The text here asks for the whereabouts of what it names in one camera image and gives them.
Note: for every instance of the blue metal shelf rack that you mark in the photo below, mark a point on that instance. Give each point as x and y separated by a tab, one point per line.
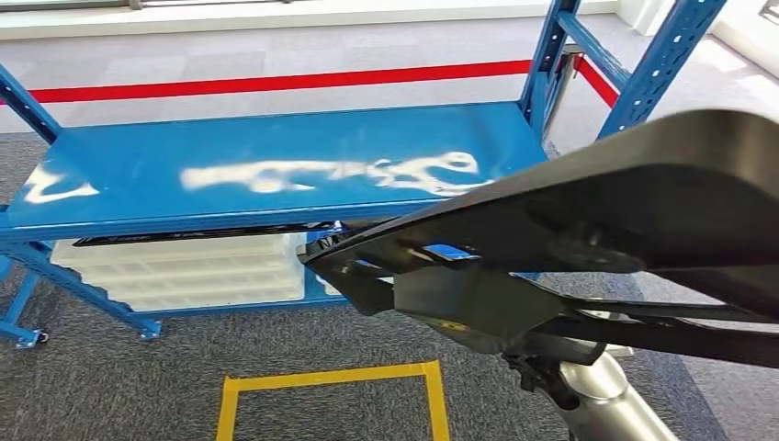
121	152

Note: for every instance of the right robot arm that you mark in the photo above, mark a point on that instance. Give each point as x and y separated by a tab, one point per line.
602	402

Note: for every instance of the chrome stanchion post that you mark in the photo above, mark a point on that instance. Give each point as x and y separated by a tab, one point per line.
563	91

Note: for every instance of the white plastic crate stack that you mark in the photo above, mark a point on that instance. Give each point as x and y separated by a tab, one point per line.
182	274

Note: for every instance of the long black trim part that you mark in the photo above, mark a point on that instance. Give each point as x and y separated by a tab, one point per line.
182	233

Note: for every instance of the black plastic panel part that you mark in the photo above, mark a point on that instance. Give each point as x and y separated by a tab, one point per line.
608	201

